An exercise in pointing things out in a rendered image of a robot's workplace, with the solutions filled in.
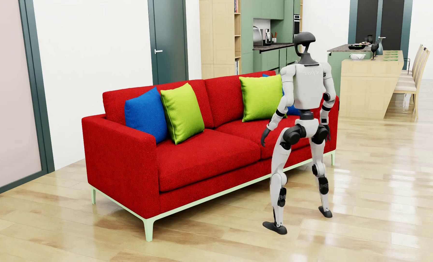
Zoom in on red two-seat sofa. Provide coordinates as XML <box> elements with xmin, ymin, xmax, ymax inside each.
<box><xmin>81</xmin><ymin>70</ymin><xmax>340</xmax><ymax>242</ymax></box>

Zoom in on white left robot leg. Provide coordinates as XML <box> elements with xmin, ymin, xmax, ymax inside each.
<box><xmin>263</xmin><ymin>119</ymin><xmax>307</xmax><ymax>235</ymax></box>

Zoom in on white robot leg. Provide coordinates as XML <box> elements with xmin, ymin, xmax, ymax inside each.
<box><xmin>308</xmin><ymin>119</ymin><xmax>333</xmax><ymax>219</ymax></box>
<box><xmin>263</xmin><ymin>119</ymin><xmax>307</xmax><ymax>235</ymax></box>

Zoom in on white right robot leg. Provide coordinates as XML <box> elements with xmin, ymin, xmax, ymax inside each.
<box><xmin>308</xmin><ymin>119</ymin><xmax>333</xmax><ymax>219</ymax></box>

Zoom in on blue throw pillow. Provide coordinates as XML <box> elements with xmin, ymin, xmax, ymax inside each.
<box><xmin>124</xmin><ymin>87</ymin><xmax>169</xmax><ymax>145</ymax></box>
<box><xmin>262</xmin><ymin>74</ymin><xmax>301</xmax><ymax>116</ymax></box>

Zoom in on lime green throw pillow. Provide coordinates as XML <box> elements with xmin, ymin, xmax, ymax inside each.
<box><xmin>239</xmin><ymin>74</ymin><xmax>287</xmax><ymax>123</ymax></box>
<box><xmin>160</xmin><ymin>82</ymin><xmax>205</xmax><ymax>145</ymax></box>

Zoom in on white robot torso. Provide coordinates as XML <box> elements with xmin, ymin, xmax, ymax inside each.
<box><xmin>290</xmin><ymin>62</ymin><xmax>328</xmax><ymax>121</ymax></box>

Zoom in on light wood bar counter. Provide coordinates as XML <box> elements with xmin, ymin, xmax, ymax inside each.
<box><xmin>339</xmin><ymin>50</ymin><xmax>404</xmax><ymax>119</ymax></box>

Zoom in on green island with dark top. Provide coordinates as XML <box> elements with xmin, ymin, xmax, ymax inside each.
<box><xmin>327</xmin><ymin>44</ymin><xmax>374</xmax><ymax>97</ymax></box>

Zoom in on green kitchen cabinets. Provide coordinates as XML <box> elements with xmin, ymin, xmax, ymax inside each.
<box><xmin>241</xmin><ymin>0</ymin><xmax>301</xmax><ymax>74</ymax></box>

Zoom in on beige dining chair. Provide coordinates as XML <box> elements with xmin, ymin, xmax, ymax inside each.
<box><xmin>400</xmin><ymin>44</ymin><xmax>423</xmax><ymax>78</ymax></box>
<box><xmin>398</xmin><ymin>46</ymin><xmax>427</xmax><ymax>86</ymax></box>
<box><xmin>393</xmin><ymin>48</ymin><xmax>431</xmax><ymax>118</ymax></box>

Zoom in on black robot head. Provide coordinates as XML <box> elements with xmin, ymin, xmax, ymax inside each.
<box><xmin>293</xmin><ymin>32</ymin><xmax>316</xmax><ymax>65</ymax></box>

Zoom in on tall light wood cabinet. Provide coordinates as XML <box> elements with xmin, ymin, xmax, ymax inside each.
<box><xmin>199</xmin><ymin>0</ymin><xmax>242</xmax><ymax>80</ymax></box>

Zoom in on dark framed tall window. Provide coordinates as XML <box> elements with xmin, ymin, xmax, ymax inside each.
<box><xmin>349</xmin><ymin>0</ymin><xmax>413</xmax><ymax>70</ymax></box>

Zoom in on dark green interior door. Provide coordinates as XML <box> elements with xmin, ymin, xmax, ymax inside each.
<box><xmin>148</xmin><ymin>0</ymin><xmax>189</xmax><ymax>85</ymax></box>

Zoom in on dark green framed glass door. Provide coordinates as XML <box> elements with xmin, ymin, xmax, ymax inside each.
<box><xmin>0</xmin><ymin>0</ymin><xmax>55</xmax><ymax>201</ymax></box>

